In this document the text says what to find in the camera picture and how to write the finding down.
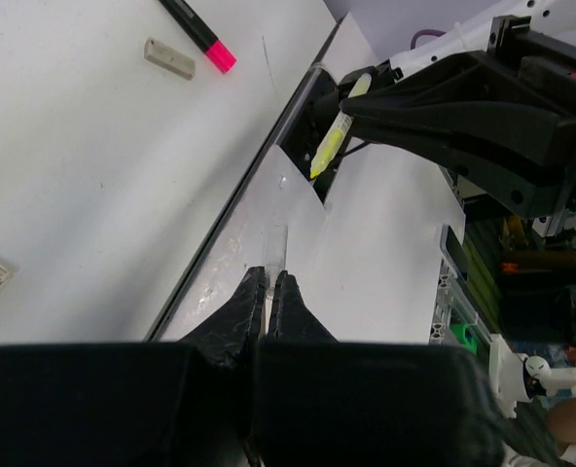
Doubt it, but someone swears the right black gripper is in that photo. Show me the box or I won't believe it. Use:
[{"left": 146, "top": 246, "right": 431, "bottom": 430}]
[{"left": 341, "top": 17, "right": 576, "bottom": 219}]

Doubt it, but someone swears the black pink highlighter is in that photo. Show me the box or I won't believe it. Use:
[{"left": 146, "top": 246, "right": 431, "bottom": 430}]
[{"left": 160, "top": 0, "right": 236, "bottom": 74}]

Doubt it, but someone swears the bare human hand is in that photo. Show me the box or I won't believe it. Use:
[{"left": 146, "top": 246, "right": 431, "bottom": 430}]
[{"left": 546, "top": 399, "right": 576, "bottom": 451}]

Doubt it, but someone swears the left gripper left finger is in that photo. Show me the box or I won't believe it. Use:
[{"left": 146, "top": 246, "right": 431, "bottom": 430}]
[{"left": 0, "top": 267, "right": 265, "bottom": 466}]

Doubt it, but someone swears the grey white eraser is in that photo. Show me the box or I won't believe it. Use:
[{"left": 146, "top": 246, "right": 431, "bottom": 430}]
[{"left": 143, "top": 38, "right": 196, "bottom": 81}]

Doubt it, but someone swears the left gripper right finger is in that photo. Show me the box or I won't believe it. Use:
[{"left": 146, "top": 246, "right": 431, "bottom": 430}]
[{"left": 252, "top": 272, "right": 505, "bottom": 466}]

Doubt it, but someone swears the thin yellow highlighter pen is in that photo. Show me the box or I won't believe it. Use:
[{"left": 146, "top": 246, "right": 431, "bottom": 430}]
[{"left": 309, "top": 73, "right": 372, "bottom": 179}]

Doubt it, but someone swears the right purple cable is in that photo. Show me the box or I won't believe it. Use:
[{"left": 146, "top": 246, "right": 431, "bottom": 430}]
[{"left": 409, "top": 27, "right": 448, "bottom": 49}]

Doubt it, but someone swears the white humanoid toy robot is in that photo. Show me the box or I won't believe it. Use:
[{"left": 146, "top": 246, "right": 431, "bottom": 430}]
[{"left": 486, "top": 333, "right": 576, "bottom": 467}]

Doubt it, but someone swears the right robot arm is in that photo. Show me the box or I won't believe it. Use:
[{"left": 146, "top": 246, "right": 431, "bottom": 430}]
[{"left": 340, "top": 1, "right": 576, "bottom": 219}]

